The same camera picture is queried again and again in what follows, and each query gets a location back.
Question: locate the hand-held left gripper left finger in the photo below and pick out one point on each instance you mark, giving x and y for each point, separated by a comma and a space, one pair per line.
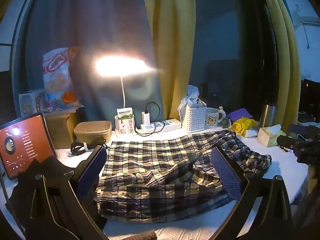
92, 171

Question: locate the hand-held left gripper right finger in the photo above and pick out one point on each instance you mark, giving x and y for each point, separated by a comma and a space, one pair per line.
226, 175

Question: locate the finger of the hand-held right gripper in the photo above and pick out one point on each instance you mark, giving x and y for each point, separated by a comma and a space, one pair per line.
286, 141

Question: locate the plaid pants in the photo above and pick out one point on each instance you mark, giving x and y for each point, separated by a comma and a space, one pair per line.
162, 160

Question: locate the tissue box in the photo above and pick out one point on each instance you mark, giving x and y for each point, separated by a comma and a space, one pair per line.
270, 135

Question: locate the steel thermos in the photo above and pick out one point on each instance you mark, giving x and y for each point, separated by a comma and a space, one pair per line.
268, 115

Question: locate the brown plastic food container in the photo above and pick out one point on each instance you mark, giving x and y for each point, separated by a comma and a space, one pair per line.
92, 130

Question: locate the yellow plush toy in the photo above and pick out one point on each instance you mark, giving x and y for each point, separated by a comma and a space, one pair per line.
242, 125

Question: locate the purple cloth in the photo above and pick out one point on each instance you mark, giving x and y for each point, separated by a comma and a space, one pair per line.
240, 113

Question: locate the cardboard box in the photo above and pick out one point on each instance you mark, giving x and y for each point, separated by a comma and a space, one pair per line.
60, 127

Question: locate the white mug with bear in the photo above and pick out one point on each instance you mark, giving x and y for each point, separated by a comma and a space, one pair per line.
212, 118

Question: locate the white green milk carton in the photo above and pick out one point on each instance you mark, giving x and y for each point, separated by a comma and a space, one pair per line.
126, 123

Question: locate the white perforated basket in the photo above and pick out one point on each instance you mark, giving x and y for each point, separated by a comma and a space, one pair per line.
193, 120

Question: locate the tablet with red screen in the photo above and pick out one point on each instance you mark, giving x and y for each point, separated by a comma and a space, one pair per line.
22, 150

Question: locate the white usb charger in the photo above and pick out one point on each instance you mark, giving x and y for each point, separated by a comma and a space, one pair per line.
145, 118

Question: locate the white blue power strip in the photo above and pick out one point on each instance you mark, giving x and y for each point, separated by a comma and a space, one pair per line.
162, 125

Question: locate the brown cloth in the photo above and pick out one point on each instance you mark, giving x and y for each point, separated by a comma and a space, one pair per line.
143, 236

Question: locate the pale blue plastic bag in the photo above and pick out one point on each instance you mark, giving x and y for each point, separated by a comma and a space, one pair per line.
192, 93

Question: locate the small printed carton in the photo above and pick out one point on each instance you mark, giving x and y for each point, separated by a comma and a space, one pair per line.
30, 102

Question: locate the white orange snack bag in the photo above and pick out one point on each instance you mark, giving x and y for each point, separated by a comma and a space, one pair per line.
57, 77

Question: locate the white desk lamp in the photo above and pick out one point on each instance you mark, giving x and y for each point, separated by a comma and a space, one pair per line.
117, 66

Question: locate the yellow curtain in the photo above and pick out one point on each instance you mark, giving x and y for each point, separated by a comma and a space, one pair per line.
282, 30
172, 42

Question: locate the blue curtain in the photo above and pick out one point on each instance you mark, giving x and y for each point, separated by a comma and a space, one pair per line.
87, 17

